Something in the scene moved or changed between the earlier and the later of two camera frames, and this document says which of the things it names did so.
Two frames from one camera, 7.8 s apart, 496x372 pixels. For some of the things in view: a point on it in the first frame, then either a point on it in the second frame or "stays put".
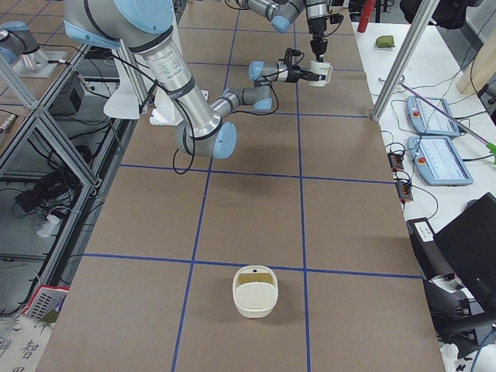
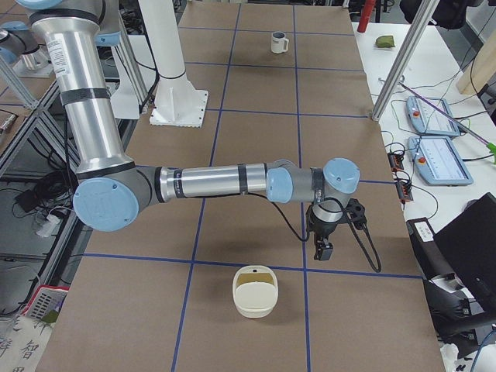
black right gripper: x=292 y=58 → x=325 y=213
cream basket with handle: x=255 y=291 stays put
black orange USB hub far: x=395 y=161 stays put
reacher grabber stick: x=490 y=146 stays put
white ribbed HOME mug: x=322 y=68 → x=279 y=43
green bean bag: x=385 y=41 stays put
